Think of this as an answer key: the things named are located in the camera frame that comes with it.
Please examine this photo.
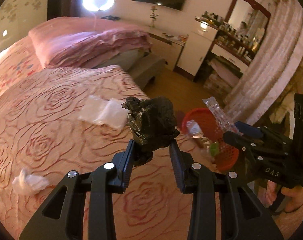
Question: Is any white low tv cabinet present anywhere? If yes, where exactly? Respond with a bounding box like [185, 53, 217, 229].
[101, 17, 186, 72]

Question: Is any green foil wrapper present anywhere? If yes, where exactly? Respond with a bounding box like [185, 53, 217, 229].
[209, 141, 220, 158]

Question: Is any folded pink quilt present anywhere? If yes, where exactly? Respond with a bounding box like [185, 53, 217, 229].
[28, 17, 152, 68]

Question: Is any grey bed frame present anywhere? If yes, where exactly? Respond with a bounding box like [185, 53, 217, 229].
[94, 49, 166, 89]

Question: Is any clear plastic wrapper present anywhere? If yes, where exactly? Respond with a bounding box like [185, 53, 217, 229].
[203, 96, 243, 135]

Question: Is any white sliding door wardrobe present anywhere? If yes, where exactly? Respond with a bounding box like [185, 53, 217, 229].
[0, 0, 48, 50]

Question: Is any red plastic mesh trash basket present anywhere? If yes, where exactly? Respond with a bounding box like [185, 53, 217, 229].
[181, 108, 239, 172]

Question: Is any black plastic bag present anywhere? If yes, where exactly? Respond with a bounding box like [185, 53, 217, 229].
[122, 96, 180, 166]

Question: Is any white tissue pack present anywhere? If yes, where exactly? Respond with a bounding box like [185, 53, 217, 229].
[78, 95, 129, 130]

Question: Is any dresser with cosmetics shelf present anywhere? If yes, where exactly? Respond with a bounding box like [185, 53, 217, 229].
[194, 16, 256, 77]

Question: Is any small white tissue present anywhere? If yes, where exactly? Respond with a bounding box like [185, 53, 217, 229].
[12, 168, 49, 196]

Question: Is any printed white snack package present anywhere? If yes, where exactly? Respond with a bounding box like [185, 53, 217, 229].
[186, 120, 204, 139]

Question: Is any rose pattern bedspread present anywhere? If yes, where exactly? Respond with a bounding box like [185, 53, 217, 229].
[0, 37, 192, 239]

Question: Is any round ring lamp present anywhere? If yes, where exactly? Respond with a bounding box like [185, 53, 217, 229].
[82, 0, 115, 12]

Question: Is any pink lace curtain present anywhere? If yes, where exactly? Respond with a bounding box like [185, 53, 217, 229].
[224, 0, 303, 125]

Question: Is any wooden framed mirror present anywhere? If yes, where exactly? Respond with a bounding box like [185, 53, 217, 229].
[225, 0, 271, 43]

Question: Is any white tall cabinet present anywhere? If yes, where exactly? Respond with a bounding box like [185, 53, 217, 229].
[177, 17, 218, 77]

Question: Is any plaid covered dresser stool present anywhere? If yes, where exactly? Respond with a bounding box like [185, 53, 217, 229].
[204, 56, 243, 100]

